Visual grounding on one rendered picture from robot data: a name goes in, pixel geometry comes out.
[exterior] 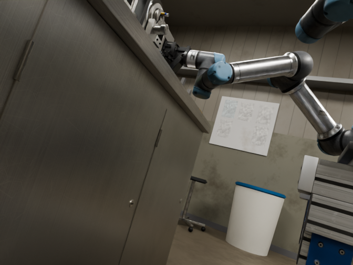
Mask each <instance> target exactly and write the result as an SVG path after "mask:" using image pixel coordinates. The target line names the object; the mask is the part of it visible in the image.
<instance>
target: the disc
mask: <svg viewBox="0 0 353 265"><path fill-rule="evenodd" d="M155 3H159V4H160V5H161V7H162V9H163V5H162V3H161V1H160V0H153V1H152V2H151V4H150V6H149V10H148V21H149V19H150V16H151V10H152V8H153V6H154V4H155ZM163 11H164V9H163Z"/></svg>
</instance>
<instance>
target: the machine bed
mask: <svg viewBox="0 0 353 265"><path fill-rule="evenodd" d="M86 1H87V2H88V3H89V4H90V5H91V6H92V7H93V8H94V10H95V11H96V12H97V13H98V14H99V15H100V16H101V17H102V19H103V20H104V21H105V22H106V23H107V24H108V25H109V26H110V28H111V29H112V30H113V31H114V32H115V33H116V34H117V35H118V37H119V38H120V39H121V40H122V41H123V42H124V43H125V44H126V46H127V47H128V48H129V49H130V50H131V51H132V52H133V53H134V55H135V56H136V57H137V58H138V60H139V61H141V62H142V64H143V65H144V66H145V67H146V69H147V70H148V71H149V72H150V73H151V74H152V75H153V76H154V78H155V79H156V80H157V81H158V82H159V83H160V84H161V85H162V87H163V88H164V89H165V90H166V91H167V92H168V93H169V94H170V96H171V97H172V98H173V99H174V100H175V101H176V102H177V103H178V105H179V106H180V107H181V108H182V109H183V110H184V111H185V112H186V114H187V115H188V116H189V117H190V118H191V119H192V120H193V121H194V123H195V124H196V125H197V126H198V127H199V128H200V129H201V130H202V132H203V133H207V134H209V133H210V130H211V125H210V124H209V122H208V121H207V119H206V118H205V117H204V115H203V114H202V112H201V111H200V109H199V108H198V106H197V105H196V103H195V102H194V100H193V99H192V98H191V96H190V95H189V93H188V92H187V90H186V89H185V88H184V86H183V85H182V83H181V82H180V80H179V79H178V78H177V76H176V74H175V73H174V71H173V70H172V69H171V67H170V66H169V64H168V63H167V61H166V60H165V59H164V57H163V56H162V54H161V53H160V51H159V50H158V49H157V47H156V45H155V44H154V42H153V41H152V40H151V38H150V37H149V35H148V34H147V32H146V31H145V30H144V28H143V27H142V25H141V24H140V22H139V21H138V20H137V18H136V17H135V15H134V13H133V12H132V11H131V9H130V8H129V6H128V5H127V3H126V2H125V1H124V0H86Z"/></svg>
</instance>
